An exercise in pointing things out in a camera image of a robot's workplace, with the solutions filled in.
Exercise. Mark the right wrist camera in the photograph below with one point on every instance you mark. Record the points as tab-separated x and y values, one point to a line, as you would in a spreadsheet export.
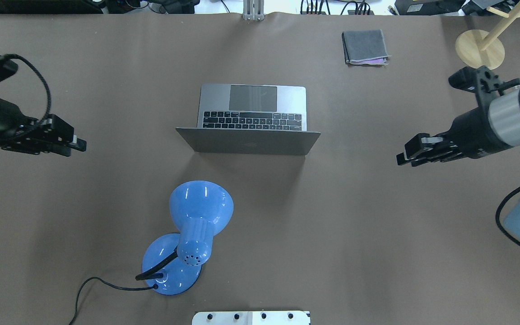
483	82

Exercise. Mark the folded grey cloth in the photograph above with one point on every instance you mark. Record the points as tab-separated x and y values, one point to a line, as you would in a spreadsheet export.
365	47

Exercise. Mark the wooden cup stand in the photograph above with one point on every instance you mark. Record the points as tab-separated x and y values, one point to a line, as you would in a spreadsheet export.
478	48

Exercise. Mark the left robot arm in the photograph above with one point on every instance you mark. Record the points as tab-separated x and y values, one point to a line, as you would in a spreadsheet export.
20	133

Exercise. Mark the blue desk lamp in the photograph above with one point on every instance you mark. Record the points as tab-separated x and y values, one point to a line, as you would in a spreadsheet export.
173	262

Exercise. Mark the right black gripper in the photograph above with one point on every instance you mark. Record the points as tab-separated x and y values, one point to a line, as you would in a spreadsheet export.
471	134

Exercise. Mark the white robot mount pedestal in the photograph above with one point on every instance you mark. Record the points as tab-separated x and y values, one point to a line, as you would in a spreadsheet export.
293	317

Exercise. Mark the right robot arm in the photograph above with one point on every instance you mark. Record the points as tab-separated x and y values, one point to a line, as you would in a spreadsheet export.
492	127

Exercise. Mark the aluminium frame post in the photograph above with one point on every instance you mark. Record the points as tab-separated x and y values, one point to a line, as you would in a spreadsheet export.
253	10

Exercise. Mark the grey laptop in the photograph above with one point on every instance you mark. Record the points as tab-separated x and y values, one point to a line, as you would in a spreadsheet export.
251	119

